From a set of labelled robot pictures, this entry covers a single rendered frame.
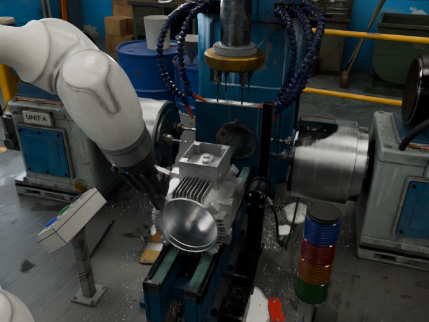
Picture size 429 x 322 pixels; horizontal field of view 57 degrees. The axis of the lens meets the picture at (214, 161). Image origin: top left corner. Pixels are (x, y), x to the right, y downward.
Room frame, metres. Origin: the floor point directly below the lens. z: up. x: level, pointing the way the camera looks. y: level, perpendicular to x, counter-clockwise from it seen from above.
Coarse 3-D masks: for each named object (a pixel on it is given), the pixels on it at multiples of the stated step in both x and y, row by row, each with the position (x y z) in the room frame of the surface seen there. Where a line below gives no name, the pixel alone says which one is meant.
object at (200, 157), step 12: (192, 144) 0.95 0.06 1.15; (204, 144) 0.96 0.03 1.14; (216, 144) 0.95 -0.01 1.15; (192, 156) 0.94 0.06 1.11; (204, 156) 0.90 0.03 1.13; (216, 156) 0.94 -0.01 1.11; (228, 156) 0.93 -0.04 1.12; (180, 168) 0.86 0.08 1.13; (192, 168) 0.85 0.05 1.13; (204, 168) 0.84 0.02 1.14; (216, 168) 0.83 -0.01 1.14; (228, 168) 0.92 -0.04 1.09; (180, 180) 0.86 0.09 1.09; (216, 180) 0.83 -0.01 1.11
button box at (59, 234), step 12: (96, 192) 0.82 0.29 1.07; (72, 204) 0.78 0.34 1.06; (84, 204) 0.77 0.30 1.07; (96, 204) 0.79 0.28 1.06; (60, 216) 0.74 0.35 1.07; (72, 216) 0.72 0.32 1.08; (84, 216) 0.74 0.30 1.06; (48, 228) 0.69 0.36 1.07; (60, 228) 0.68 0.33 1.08; (72, 228) 0.70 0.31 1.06; (36, 240) 0.68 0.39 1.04; (48, 240) 0.67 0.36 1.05; (60, 240) 0.66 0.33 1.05; (48, 252) 0.67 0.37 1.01
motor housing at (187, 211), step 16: (176, 176) 0.92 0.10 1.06; (176, 192) 0.78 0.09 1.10; (192, 192) 0.78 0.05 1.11; (208, 192) 0.80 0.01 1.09; (224, 192) 0.84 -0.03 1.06; (240, 192) 0.89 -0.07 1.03; (176, 208) 0.88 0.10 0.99; (192, 208) 0.93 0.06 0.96; (160, 224) 0.79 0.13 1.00; (176, 224) 0.84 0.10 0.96; (192, 224) 0.87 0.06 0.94; (208, 224) 0.87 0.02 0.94; (224, 224) 0.75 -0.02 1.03; (176, 240) 0.79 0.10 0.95; (192, 240) 0.80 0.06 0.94; (208, 240) 0.79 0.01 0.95
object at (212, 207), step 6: (234, 168) 0.93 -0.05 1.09; (234, 174) 0.92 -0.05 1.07; (168, 198) 0.79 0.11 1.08; (210, 204) 0.75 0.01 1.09; (216, 204) 0.76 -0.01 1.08; (210, 210) 0.75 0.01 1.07; (216, 210) 0.75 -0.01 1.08; (162, 240) 0.79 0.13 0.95; (216, 246) 0.76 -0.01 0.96; (210, 252) 0.75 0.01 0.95; (216, 252) 0.75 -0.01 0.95
